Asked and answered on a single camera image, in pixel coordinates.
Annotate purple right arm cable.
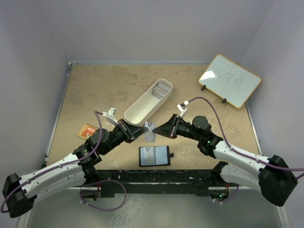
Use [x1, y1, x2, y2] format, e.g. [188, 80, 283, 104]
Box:
[185, 96, 304, 180]

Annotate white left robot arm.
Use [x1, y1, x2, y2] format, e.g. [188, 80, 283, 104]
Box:
[0, 119, 148, 218]

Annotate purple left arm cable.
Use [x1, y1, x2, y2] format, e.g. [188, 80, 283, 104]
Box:
[0, 110, 103, 213]

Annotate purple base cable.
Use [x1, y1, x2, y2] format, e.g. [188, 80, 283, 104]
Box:
[212, 184, 239, 205]
[79, 178, 127, 211]

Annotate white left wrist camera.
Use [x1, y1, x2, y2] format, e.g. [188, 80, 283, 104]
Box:
[102, 107, 118, 126]

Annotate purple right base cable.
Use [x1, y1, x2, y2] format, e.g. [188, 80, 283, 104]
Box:
[212, 184, 239, 205]

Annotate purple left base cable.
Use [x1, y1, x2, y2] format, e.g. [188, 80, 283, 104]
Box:
[79, 178, 127, 211]

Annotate white plastic card tray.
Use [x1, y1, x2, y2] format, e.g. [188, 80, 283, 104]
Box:
[124, 78, 173, 126]

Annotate credit card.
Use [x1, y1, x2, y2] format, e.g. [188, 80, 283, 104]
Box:
[140, 147, 155, 166]

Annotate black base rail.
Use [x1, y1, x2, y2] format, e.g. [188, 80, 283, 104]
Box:
[71, 169, 239, 199]

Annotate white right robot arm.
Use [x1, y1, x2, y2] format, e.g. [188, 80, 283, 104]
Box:
[153, 114, 298, 207]

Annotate orange spiral notepad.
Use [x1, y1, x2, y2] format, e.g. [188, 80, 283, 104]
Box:
[78, 123, 98, 140]

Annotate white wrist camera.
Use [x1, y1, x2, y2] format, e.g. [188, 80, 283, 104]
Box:
[177, 101, 189, 118]
[102, 107, 118, 126]

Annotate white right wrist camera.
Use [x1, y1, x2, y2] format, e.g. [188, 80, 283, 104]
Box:
[177, 101, 189, 118]

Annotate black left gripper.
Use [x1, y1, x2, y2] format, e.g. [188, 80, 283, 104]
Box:
[101, 118, 147, 155]

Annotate stack of cards in tray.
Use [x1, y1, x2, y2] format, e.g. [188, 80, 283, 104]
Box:
[152, 82, 171, 99]

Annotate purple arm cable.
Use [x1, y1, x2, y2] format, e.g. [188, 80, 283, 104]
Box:
[185, 96, 304, 180]
[0, 110, 103, 213]

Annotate black leather card holder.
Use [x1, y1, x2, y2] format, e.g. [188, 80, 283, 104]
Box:
[139, 145, 174, 167]

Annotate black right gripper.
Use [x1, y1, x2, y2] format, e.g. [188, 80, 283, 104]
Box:
[152, 114, 202, 142]

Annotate small whiteboard yellow frame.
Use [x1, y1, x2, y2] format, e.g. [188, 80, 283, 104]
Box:
[199, 54, 262, 108]

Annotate aluminium frame rail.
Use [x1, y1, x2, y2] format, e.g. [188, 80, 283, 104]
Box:
[245, 103, 263, 155]

